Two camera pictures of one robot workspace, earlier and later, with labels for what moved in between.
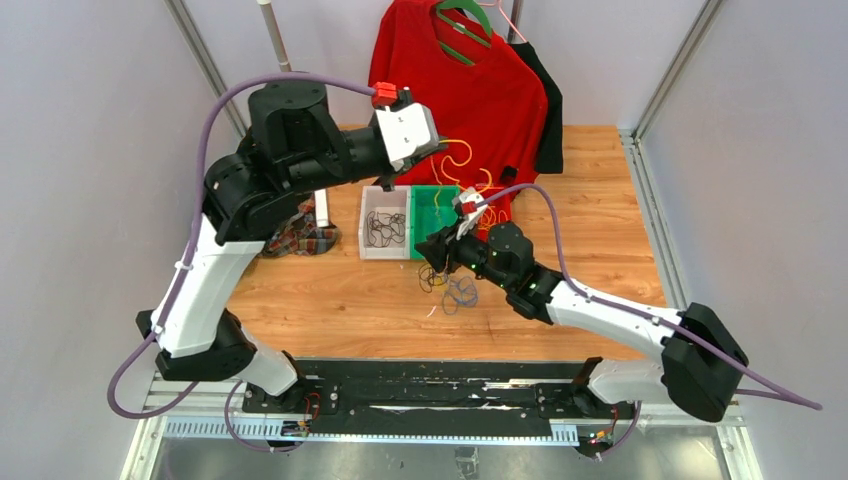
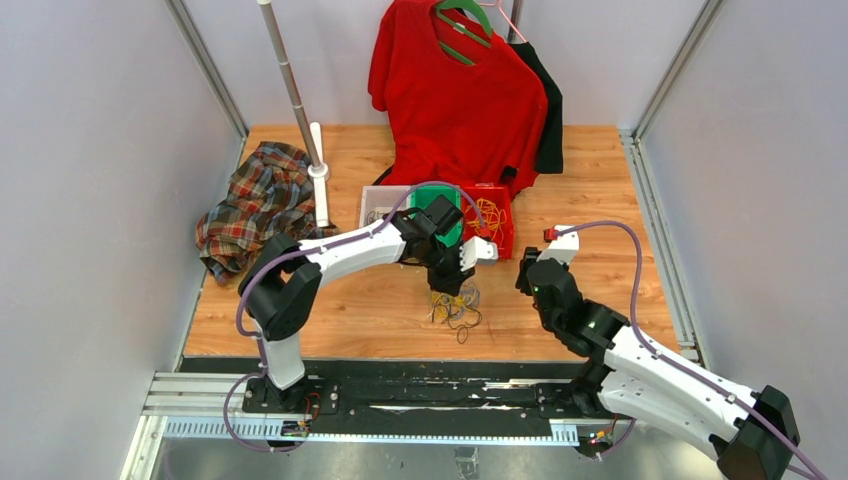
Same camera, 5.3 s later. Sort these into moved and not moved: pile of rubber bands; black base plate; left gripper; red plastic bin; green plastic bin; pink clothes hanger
Moved: pile of rubber bands; left gripper
Not moved: black base plate; pink clothes hanger; green plastic bin; red plastic bin
